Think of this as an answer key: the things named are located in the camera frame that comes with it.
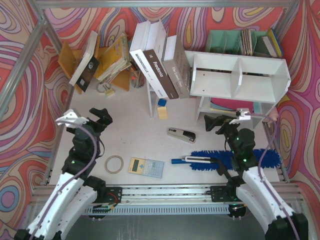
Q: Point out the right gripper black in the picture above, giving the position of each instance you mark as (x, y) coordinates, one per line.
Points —
(222, 126)

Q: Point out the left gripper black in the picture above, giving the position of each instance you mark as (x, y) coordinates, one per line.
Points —
(94, 123)

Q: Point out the blue microfiber duster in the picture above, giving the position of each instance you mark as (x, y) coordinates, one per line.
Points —
(271, 160)

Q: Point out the black binder clip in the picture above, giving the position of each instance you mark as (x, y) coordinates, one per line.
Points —
(222, 170)

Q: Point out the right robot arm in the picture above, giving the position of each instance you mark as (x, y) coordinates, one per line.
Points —
(277, 219)

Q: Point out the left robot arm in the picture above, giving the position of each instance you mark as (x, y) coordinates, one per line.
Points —
(75, 189)

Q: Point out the white bookshelf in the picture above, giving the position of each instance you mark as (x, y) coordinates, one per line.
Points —
(260, 80)

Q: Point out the coloured paper stack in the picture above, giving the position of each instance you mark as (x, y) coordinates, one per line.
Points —
(230, 106)

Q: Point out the beige black stapler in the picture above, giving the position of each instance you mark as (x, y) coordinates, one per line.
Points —
(184, 135)

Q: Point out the yellow sticky note pad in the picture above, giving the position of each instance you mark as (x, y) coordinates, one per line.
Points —
(162, 112)

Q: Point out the blue small box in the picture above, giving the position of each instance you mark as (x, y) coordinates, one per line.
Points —
(162, 102)

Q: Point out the black white book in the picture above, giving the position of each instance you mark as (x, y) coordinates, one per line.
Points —
(86, 63)

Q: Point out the yellow books stack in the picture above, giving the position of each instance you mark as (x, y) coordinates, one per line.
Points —
(114, 60)

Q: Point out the pink toy pig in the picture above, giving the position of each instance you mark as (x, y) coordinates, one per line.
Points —
(273, 115)

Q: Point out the yellow wooden book rack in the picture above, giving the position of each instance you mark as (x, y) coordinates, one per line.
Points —
(67, 59)

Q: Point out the white Mademoiselle book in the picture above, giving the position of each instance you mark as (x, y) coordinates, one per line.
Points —
(137, 48)

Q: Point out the grey Lonely Ones book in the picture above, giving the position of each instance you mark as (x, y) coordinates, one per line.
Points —
(177, 66)

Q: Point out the calculator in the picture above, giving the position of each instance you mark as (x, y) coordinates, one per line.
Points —
(146, 167)

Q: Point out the green desk organizer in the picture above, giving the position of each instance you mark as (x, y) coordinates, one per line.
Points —
(248, 42)

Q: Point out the brown Fredonia book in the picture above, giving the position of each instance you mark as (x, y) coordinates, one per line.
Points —
(154, 53)

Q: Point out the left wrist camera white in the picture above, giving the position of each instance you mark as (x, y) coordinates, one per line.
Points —
(71, 119)

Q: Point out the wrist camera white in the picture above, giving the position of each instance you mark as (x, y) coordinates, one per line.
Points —
(242, 115)
(71, 119)

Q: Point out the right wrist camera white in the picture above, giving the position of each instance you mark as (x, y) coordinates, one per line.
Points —
(242, 115)

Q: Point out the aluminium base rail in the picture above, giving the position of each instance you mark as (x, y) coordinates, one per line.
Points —
(194, 199)

